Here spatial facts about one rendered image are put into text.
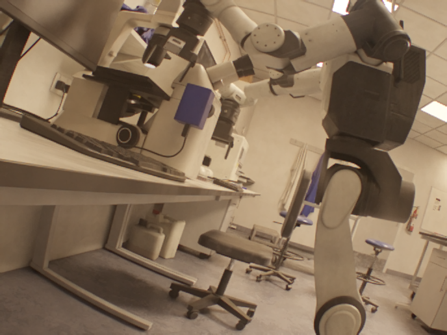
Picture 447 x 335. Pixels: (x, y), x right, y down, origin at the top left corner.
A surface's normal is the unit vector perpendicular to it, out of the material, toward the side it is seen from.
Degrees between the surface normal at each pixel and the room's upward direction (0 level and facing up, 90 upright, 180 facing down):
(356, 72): 100
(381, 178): 90
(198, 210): 90
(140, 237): 91
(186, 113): 90
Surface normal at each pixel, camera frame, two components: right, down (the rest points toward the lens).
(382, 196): -0.37, 0.26
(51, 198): 0.93, 0.32
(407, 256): -0.15, -0.08
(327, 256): -0.16, 0.27
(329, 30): -0.39, -0.18
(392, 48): 0.20, 0.88
